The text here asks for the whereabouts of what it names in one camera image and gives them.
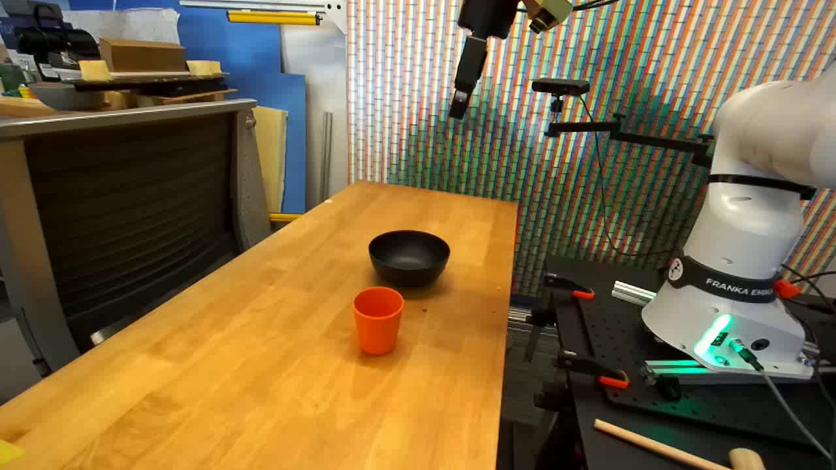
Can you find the black camera on mount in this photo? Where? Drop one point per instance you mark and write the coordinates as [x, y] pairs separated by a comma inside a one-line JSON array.
[[563, 87]]

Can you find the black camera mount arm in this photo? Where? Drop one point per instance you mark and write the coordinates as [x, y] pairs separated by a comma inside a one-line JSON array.
[[628, 133]]

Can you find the tan wrist camera box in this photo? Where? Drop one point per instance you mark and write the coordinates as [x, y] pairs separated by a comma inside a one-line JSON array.
[[547, 14]]

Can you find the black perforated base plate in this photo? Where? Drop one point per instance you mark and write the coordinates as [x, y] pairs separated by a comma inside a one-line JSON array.
[[680, 408]]

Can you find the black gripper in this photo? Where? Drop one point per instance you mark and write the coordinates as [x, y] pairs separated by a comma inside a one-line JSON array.
[[487, 15]]

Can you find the blue board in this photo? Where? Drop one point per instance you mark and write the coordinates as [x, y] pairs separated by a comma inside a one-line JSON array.
[[251, 61]]

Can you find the orange plastic cup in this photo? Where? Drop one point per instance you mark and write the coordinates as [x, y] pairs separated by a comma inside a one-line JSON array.
[[376, 318]]

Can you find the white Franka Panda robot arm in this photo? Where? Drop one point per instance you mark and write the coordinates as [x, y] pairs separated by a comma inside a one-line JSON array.
[[748, 236]]

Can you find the brown cardboard box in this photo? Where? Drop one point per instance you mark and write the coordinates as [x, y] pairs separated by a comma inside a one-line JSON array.
[[143, 52]]

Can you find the wooden mallet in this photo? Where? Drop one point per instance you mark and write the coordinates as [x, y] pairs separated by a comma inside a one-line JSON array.
[[661, 445]]

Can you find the yellow foam panel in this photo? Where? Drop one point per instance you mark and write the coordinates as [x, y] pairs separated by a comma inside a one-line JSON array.
[[270, 156]]

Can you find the black machine on shelf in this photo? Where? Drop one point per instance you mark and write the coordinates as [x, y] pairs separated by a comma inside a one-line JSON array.
[[53, 39]]

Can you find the black bowl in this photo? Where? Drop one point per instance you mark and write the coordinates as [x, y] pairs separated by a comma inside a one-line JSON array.
[[407, 257]]

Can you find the yellow bar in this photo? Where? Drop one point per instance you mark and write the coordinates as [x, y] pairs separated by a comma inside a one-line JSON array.
[[271, 15]]

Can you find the silver aluminium bar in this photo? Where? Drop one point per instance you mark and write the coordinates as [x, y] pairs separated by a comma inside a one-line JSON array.
[[631, 293]]

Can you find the grey cabinet with dark mesh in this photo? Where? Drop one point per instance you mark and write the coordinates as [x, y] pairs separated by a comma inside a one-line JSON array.
[[130, 218]]

